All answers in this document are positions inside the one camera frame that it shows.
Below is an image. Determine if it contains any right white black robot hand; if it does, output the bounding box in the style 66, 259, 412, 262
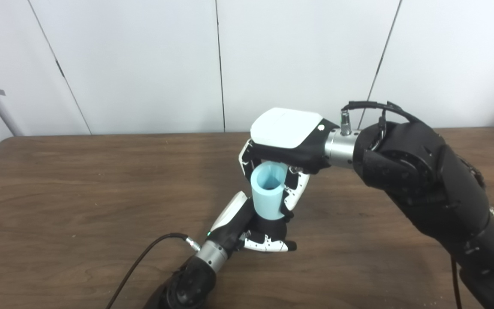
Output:
238, 107, 340, 212

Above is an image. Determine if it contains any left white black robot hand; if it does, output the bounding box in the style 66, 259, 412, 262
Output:
206, 191, 298, 254

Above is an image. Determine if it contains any light blue cylinder cup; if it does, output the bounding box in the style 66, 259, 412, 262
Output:
250, 162, 289, 221

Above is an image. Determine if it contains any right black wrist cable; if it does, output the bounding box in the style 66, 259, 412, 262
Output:
340, 100, 422, 136

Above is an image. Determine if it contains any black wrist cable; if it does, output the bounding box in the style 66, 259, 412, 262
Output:
104, 232, 202, 309
340, 100, 422, 136

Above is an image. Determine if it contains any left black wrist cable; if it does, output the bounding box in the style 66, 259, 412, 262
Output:
104, 232, 202, 309

